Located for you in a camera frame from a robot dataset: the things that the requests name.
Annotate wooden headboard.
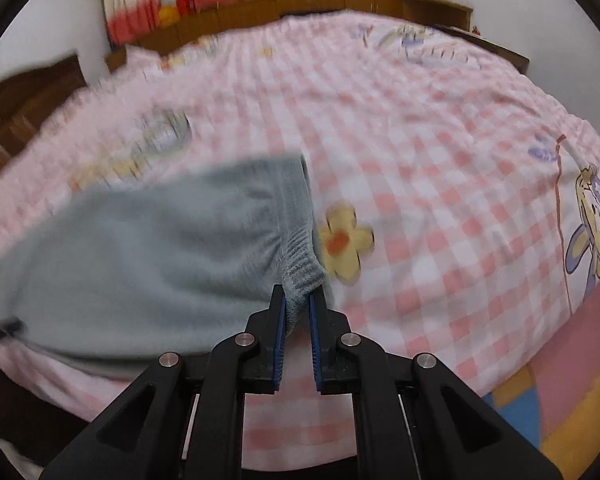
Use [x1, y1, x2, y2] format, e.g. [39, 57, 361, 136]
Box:
[105, 0, 531, 76]

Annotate red and white curtain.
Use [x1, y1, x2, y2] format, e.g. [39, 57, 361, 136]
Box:
[97, 0, 368, 46]

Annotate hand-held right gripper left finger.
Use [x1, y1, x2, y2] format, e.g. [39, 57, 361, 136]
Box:
[39, 284, 287, 480]

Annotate pink checked cartoon blanket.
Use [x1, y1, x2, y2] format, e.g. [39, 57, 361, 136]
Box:
[0, 10, 600, 471]

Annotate grey pants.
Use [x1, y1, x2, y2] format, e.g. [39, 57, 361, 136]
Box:
[0, 154, 328, 378]

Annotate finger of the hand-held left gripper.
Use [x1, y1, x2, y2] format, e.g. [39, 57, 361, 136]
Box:
[0, 317, 25, 350]

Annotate dark wooden cabinet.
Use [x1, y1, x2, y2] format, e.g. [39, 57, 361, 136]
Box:
[0, 52, 88, 186]

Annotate colourful foam floor mat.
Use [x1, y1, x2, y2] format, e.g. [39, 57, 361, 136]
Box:
[485, 255, 600, 480]

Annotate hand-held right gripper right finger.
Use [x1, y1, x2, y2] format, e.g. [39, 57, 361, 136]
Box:
[307, 290, 563, 480]

